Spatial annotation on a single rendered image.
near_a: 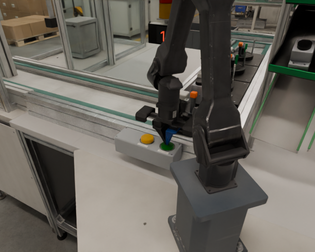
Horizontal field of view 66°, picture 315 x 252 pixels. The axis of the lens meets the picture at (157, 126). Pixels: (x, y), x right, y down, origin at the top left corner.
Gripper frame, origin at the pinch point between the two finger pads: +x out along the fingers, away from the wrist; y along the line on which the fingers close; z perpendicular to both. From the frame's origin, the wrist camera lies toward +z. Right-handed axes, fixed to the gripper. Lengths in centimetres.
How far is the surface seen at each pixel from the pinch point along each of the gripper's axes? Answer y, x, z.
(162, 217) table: -7.1, 14.0, -16.6
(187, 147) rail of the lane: -5.6, 5.0, 3.2
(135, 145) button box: 8.9, 4.8, -3.8
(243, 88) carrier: -13, 3, 51
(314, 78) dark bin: -32.0, -19.8, 12.3
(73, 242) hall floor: 60, 101, -2
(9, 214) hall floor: 113, 102, -7
